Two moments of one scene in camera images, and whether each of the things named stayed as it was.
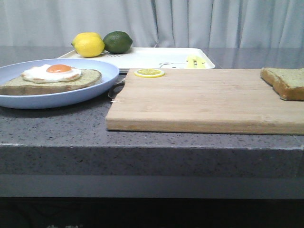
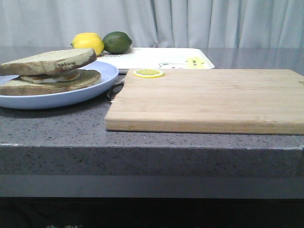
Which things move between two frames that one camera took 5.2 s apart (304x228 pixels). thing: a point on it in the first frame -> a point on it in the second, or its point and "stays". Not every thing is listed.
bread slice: x=289 y=82 -> x=49 y=63
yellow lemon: x=88 y=44 stays
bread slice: x=18 y=85 stays
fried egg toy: x=52 y=73 stays
